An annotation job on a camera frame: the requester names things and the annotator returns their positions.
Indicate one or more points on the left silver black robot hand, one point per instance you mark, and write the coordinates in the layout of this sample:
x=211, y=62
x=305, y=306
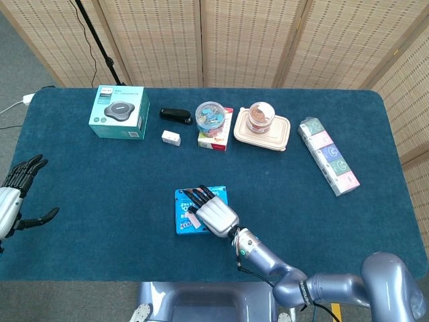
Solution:
x=8, y=204

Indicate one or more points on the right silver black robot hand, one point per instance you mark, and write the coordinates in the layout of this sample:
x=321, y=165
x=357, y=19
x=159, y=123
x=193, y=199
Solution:
x=218, y=216

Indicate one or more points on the blue cookie box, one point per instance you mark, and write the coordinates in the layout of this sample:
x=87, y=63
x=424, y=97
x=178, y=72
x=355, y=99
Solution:
x=182, y=208

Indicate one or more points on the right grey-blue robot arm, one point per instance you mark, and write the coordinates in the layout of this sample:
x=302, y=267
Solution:
x=335, y=288

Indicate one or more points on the small white box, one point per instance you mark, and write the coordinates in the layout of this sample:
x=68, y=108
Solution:
x=171, y=137

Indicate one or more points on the teal speakerphone box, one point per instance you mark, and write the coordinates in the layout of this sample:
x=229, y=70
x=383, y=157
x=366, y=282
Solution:
x=115, y=114

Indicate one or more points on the red and white carton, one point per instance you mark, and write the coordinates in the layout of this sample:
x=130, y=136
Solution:
x=214, y=142

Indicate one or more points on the grey-blue robot torso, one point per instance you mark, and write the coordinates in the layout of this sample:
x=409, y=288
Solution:
x=201, y=302

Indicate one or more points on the beige lidded food container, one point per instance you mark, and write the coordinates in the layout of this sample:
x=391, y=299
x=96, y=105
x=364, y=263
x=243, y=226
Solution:
x=264, y=139

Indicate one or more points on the clear tub of binder clips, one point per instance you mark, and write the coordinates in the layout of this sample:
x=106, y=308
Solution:
x=211, y=119

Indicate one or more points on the white power adapter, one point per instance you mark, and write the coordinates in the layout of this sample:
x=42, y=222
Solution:
x=27, y=99

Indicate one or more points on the clear jar of brown snack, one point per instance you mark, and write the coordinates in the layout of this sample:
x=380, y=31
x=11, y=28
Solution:
x=260, y=117

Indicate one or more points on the dark blue table cloth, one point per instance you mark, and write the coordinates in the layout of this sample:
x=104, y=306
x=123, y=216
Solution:
x=117, y=174

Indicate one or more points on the black stapler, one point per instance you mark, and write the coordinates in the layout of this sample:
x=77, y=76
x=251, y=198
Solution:
x=175, y=115

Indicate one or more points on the multicolour tissue pack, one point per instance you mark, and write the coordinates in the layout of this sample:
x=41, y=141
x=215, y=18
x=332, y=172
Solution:
x=330, y=157

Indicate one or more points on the black tripod stand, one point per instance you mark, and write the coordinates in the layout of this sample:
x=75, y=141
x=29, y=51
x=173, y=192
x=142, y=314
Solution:
x=100, y=47

